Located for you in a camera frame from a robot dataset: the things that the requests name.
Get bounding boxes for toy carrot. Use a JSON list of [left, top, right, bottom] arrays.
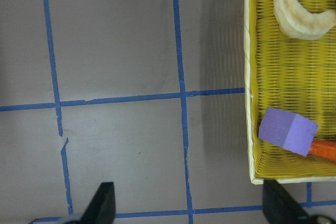
[[308, 139, 336, 161]]

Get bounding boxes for purple foam block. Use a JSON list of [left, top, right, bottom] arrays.
[[258, 107, 319, 156]]

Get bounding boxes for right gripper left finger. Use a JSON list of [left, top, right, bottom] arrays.
[[56, 182, 116, 223]]

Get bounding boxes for yellow woven basket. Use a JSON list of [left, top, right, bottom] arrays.
[[243, 0, 335, 184]]

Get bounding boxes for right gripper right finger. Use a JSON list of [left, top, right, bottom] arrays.
[[263, 179, 335, 224]]

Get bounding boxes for toy banana slice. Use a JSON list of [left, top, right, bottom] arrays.
[[273, 0, 335, 40]]

